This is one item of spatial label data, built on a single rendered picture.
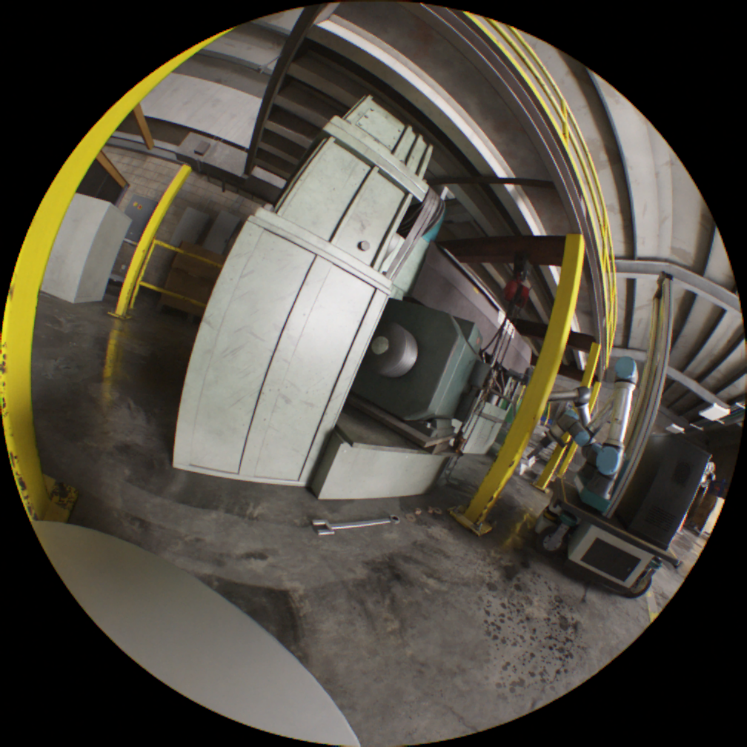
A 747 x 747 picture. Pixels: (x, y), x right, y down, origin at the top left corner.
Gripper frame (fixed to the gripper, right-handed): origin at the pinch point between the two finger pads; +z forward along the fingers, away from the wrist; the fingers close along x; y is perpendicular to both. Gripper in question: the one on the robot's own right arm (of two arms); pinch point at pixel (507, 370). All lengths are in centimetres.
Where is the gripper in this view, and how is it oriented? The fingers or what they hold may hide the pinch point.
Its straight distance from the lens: 178.1
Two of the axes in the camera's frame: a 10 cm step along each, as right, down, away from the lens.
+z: -9.1, -4.0, 0.9
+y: -3.9, 9.2, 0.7
